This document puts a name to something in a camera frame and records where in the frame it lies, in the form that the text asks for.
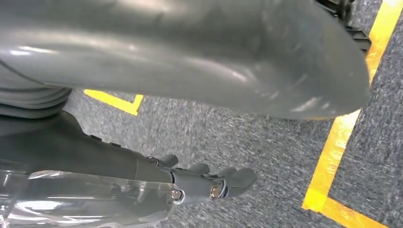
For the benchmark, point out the yellow floor tape square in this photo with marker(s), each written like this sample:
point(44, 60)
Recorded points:
point(333, 151)

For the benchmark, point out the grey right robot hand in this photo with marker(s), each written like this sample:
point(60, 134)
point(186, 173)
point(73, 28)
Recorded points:
point(189, 53)

